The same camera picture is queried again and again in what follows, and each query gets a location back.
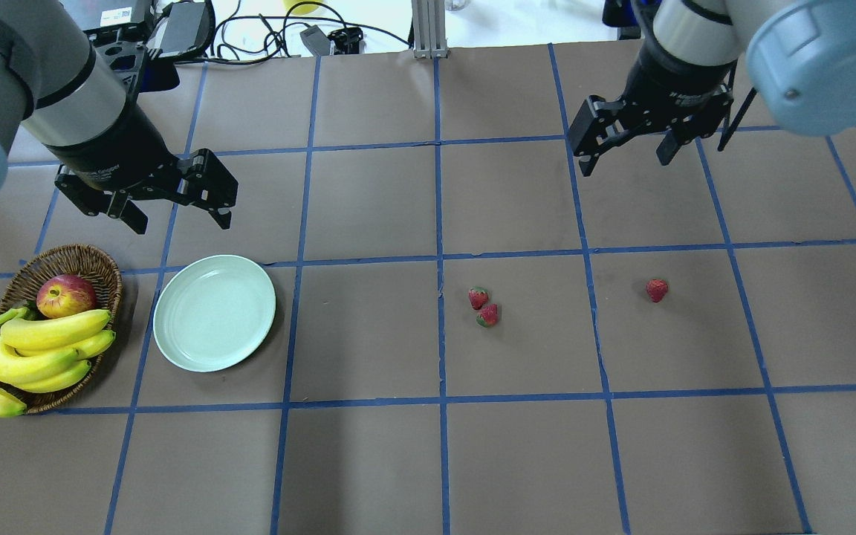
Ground black power adapter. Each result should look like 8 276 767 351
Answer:
149 1 216 63

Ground red apple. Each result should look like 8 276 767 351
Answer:
35 273 98 319

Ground brown wicker basket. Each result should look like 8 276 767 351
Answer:
0 244 123 415

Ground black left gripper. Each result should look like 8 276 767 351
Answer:
55 149 239 235

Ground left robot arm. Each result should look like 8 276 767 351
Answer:
0 1 238 234

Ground yellow banana bunch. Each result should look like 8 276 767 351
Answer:
0 307 116 418

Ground light green plate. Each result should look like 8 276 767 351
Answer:
152 255 276 373

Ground aluminium frame post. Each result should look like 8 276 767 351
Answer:
411 0 450 59

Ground black cables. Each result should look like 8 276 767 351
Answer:
209 0 410 66

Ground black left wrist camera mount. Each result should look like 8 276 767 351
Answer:
85 24 181 102

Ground red strawberry of pair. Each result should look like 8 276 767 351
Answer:
476 302 500 328
467 287 490 311

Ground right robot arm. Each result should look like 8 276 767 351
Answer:
567 1 856 176

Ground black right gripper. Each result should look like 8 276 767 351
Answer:
566 52 733 177

